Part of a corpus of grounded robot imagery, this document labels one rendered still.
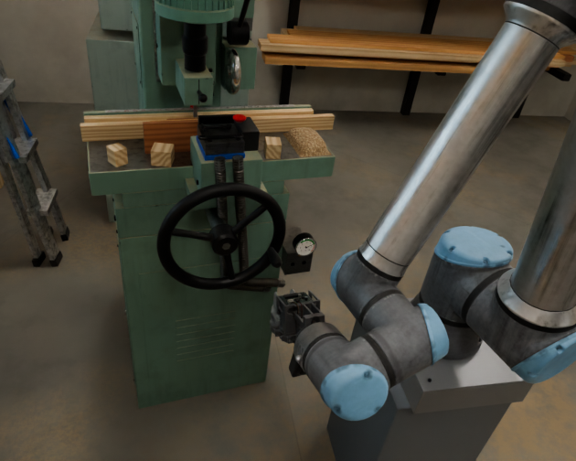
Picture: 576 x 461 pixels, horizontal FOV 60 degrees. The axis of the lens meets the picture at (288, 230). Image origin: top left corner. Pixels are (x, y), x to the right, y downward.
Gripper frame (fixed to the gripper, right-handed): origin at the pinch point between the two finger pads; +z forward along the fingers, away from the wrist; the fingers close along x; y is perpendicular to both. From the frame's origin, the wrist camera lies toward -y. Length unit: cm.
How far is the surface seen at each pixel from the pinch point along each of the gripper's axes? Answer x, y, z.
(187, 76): 11, 48, 31
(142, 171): 24.0, 27.0, 25.2
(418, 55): -166, 60, 201
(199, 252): 10.8, 2.5, 34.3
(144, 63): 19, 51, 53
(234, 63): -3, 51, 43
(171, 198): 17.7, 19.6, 27.9
